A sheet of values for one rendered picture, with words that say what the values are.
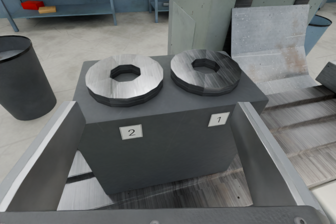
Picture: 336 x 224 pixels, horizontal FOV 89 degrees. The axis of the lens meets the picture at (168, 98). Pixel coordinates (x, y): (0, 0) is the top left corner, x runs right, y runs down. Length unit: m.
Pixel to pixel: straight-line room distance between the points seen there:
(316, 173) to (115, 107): 0.39
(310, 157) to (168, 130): 0.34
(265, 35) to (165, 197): 0.62
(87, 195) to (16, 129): 1.73
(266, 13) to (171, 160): 0.61
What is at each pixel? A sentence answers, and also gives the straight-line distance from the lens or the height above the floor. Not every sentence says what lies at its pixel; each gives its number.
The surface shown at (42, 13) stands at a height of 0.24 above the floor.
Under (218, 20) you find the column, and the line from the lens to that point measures 0.65.
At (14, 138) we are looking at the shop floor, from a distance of 1.97.
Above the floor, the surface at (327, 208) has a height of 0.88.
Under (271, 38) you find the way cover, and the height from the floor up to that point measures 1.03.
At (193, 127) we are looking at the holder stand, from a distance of 0.21.
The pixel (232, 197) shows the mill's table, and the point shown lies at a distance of 0.35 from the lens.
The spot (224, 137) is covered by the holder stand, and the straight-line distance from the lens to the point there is 0.25.
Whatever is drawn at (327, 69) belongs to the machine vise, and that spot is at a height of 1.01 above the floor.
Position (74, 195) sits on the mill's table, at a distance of 0.36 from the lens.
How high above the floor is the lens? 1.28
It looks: 43 degrees down
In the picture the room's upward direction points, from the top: 3 degrees clockwise
